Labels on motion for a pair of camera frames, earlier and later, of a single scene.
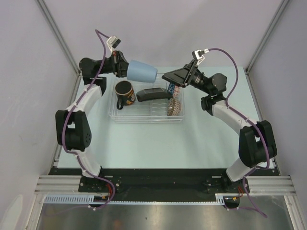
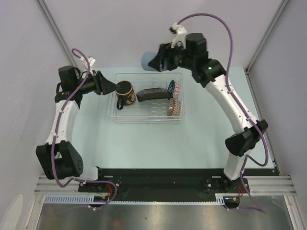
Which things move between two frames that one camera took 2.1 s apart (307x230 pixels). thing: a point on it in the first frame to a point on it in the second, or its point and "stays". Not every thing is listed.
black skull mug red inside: (125, 94) stays
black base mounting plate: (115, 180) stays
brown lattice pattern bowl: (174, 107) stays
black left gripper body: (114, 59) to (91, 84)
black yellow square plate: (154, 94) stays
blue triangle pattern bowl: (171, 88) stays
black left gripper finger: (123, 64) to (106, 86)
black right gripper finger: (178, 76) to (157, 62)
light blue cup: (138, 71) to (146, 57)
